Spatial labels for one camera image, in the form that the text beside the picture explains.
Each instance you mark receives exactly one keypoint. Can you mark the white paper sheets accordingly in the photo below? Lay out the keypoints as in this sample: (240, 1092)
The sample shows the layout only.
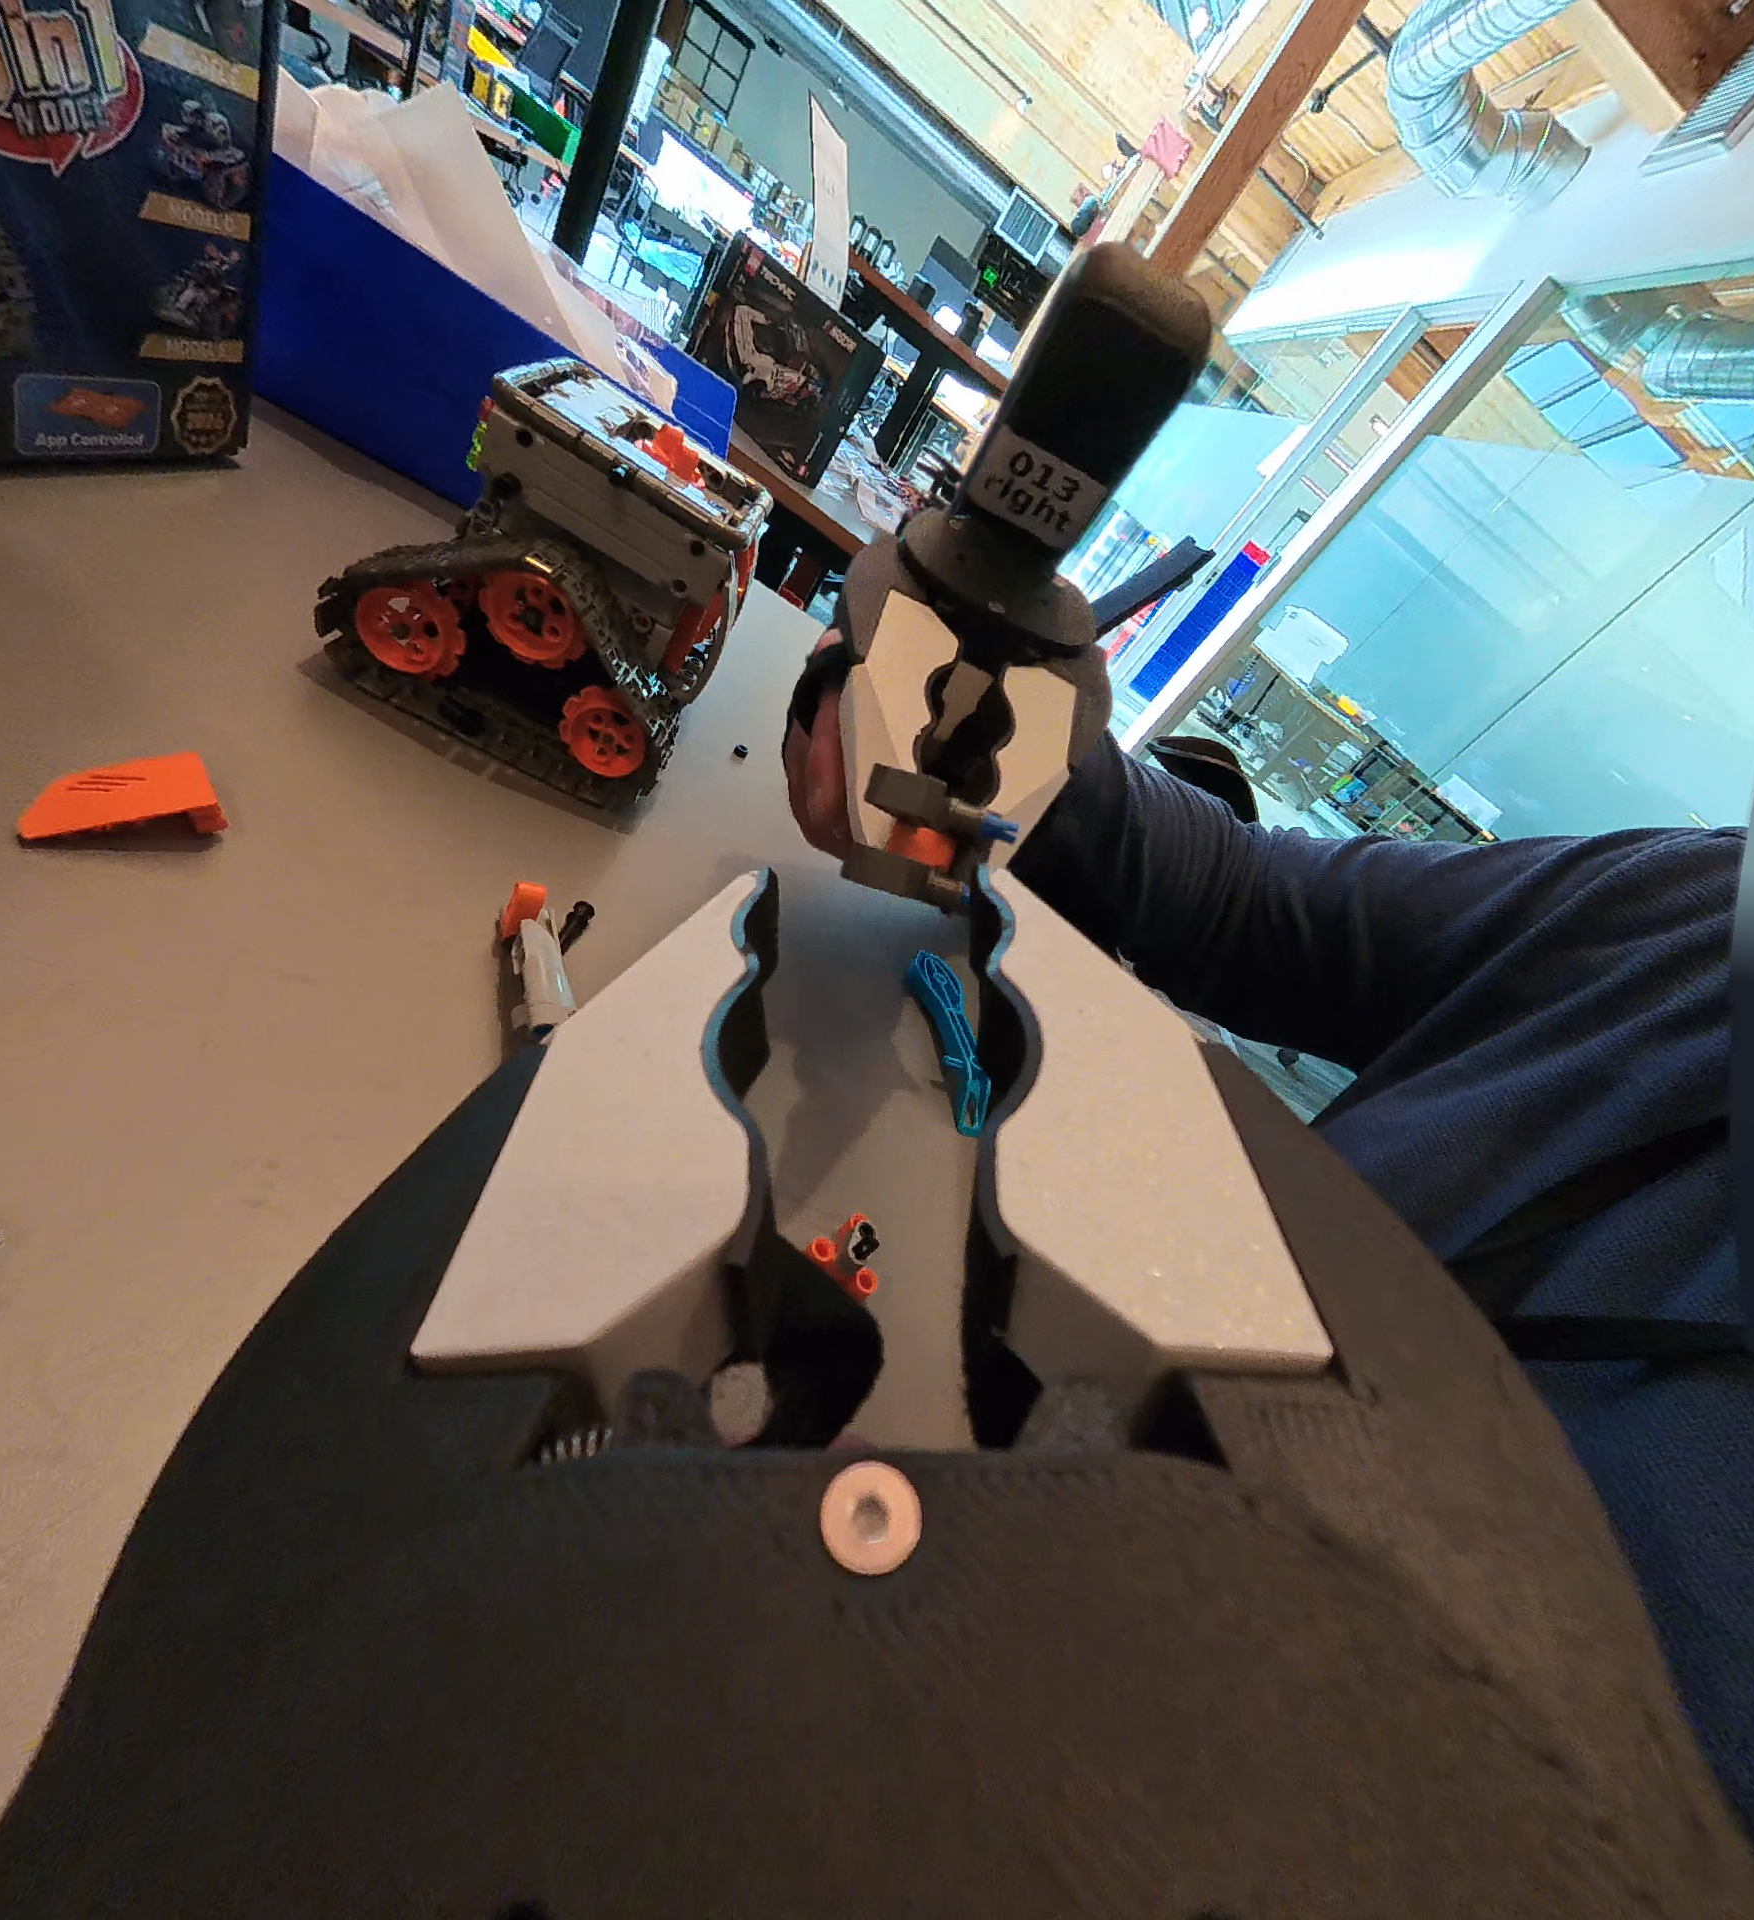
(428, 179)

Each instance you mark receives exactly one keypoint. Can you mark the grey panel assembly orange connector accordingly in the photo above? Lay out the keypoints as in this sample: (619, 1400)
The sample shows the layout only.
(535, 974)

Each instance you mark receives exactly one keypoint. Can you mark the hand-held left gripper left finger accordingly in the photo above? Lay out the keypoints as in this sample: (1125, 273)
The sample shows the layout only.
(591, 1201)

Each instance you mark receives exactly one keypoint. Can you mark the orange wedge brick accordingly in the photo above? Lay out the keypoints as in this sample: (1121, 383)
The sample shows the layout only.
(112, 794)

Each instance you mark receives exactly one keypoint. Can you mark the silver air duct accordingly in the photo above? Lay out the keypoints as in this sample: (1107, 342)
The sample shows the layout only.
(1476, 105)

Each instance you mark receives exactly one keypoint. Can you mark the cyan plastic separator tool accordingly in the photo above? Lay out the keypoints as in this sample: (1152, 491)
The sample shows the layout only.
(953, 1034)

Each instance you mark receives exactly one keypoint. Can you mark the blue storage bin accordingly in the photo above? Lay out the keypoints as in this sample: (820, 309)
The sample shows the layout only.
(351, 329)

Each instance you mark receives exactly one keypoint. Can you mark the black pole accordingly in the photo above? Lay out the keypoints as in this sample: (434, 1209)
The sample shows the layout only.
(615, 119)

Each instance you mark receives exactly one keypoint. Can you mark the person's right hand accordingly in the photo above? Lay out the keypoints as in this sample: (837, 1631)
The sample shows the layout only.
(815, 780)

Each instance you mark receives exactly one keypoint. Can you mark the grey beam assembly orange bush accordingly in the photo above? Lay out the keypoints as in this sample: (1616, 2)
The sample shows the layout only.
(907, 848)

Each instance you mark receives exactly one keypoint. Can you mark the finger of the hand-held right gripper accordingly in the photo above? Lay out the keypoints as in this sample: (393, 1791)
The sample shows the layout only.
(885, 689)
(1035, 734)

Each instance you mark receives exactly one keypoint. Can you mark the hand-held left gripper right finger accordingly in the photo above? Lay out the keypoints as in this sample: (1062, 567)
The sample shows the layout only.
(1147, 1201)

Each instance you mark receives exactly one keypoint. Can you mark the black long pin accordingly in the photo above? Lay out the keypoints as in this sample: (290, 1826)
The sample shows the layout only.
(577, 922)

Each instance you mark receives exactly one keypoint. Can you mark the blue robot kit box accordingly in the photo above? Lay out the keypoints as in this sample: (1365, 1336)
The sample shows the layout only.
(68, 301)

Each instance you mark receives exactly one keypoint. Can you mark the tracked toy robot vehicle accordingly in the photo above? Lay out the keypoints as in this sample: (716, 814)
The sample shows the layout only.
(546, 599)

